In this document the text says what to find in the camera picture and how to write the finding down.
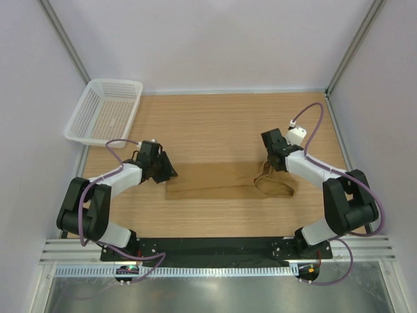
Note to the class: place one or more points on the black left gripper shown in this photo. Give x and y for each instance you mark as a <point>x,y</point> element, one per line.
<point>168,170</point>

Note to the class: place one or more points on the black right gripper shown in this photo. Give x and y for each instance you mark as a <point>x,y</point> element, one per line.
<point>288,145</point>

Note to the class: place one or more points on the tan ribbed tank top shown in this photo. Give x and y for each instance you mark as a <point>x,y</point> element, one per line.
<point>249,180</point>

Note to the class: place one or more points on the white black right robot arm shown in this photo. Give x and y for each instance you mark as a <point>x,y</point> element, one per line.
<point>348,202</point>

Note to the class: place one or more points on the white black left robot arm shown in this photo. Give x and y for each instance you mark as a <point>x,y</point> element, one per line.
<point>85,210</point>

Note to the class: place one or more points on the white perforated plastic basket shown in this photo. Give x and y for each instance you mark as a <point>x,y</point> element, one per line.
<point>105,111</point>

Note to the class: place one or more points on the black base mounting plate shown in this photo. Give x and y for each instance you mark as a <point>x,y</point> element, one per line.
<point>217,253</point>

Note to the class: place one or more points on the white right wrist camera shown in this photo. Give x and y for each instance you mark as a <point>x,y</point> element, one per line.
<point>295,134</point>

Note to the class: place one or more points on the aluminium frame rail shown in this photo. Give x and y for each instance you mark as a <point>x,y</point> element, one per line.
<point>70,251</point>

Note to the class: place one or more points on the slotted grey cable duct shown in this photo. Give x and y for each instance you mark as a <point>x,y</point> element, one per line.
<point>130,271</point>

